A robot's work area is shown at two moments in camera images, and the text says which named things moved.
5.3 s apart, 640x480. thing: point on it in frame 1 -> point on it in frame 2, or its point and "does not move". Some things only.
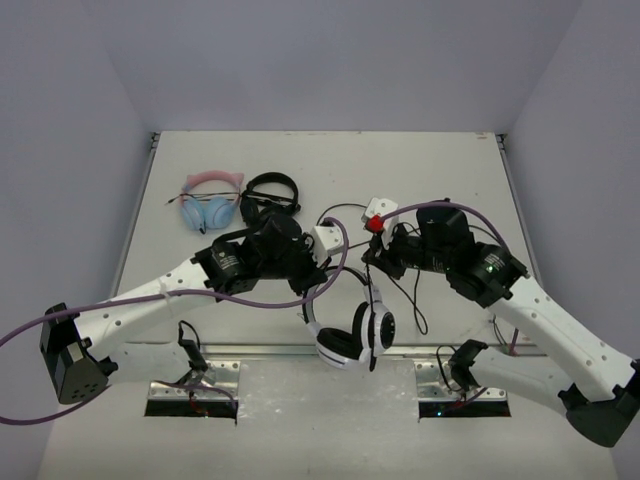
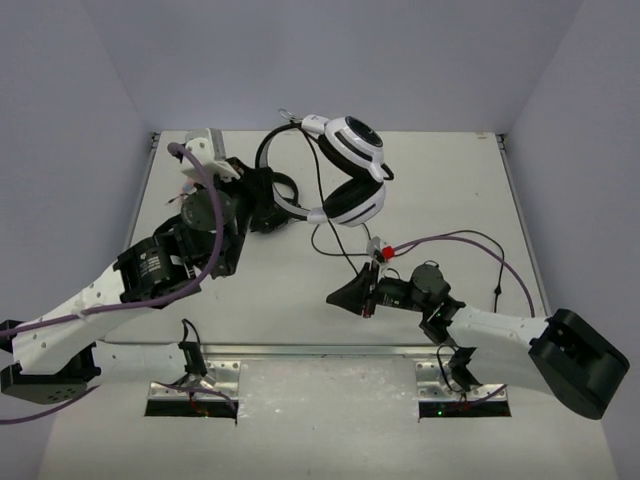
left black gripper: x=304 y=272 -> x=260 y=190
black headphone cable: x=421 y=319 -> x=404 y=237
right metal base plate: x=434 y=383 does not move
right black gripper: x=377 y=255 -> x=356 y=295
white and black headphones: x=372 y=334 -> x=358 y=146
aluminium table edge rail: x=309 y=349 does not move
